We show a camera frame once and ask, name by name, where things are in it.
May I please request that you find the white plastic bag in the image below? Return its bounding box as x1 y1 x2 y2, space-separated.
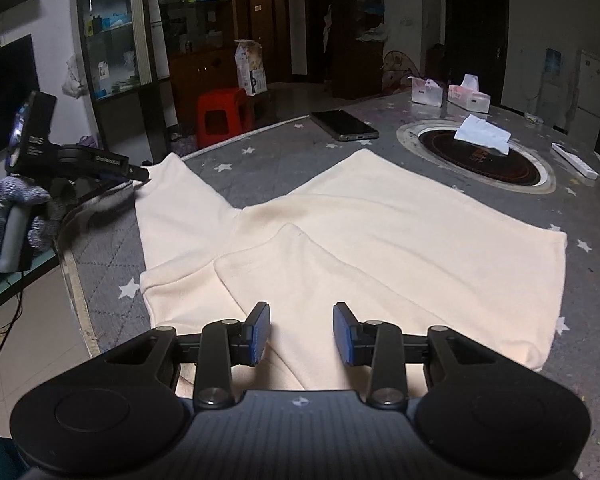
357 22 388 44

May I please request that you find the standing fan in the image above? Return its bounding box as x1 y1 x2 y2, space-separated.
381 50 416 95

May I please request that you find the white remote control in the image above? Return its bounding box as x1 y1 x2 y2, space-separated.
551 142 600 180

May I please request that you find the white water dispenser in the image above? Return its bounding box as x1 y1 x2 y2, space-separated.
540 77 566 126

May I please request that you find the glass display cabinet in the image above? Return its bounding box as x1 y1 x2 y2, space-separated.
75 0 172 162

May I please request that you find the red plastic stool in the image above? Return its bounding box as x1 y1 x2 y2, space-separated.
196 87 253 150

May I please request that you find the black cable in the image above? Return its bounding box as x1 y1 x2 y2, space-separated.
0 290 25 382

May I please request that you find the round black induction cooker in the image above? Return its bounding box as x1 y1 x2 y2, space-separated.
396 119 557 195

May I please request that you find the pink tissue box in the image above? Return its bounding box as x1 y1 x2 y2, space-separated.
447 74 492 112

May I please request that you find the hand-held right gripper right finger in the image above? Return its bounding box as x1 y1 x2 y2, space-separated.
332 302 501 408

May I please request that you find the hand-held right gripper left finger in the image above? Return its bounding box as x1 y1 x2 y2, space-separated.
102 301 272 408

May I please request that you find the brown interior door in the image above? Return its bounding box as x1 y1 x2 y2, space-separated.
247 0 293 83

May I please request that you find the dark wooden open shelf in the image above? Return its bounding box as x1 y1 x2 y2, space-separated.
330 0 387 100

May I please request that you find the cream garment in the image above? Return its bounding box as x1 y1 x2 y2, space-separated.
136 148 568 392

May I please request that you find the dark entrance door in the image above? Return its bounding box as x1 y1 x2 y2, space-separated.
445 0 510 108

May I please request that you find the wooden cupboard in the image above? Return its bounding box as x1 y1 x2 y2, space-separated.
155 0 251 127

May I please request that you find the white fridge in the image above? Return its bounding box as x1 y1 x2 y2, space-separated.
569 49 600 143

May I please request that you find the white tissue pack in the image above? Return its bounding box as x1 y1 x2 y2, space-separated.
410 76 448 106

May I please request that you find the person's left hand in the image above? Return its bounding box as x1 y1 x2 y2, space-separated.
0 178 52 257

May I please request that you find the printed paper bag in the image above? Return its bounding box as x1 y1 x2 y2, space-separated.
234 39 269 97

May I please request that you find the black television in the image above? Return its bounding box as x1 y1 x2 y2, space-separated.
0 34 40 164

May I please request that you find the smartphone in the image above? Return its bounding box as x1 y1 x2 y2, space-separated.
309 109 380 141

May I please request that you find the white tissue sheet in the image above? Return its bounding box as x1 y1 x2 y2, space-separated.
453 114 512 153

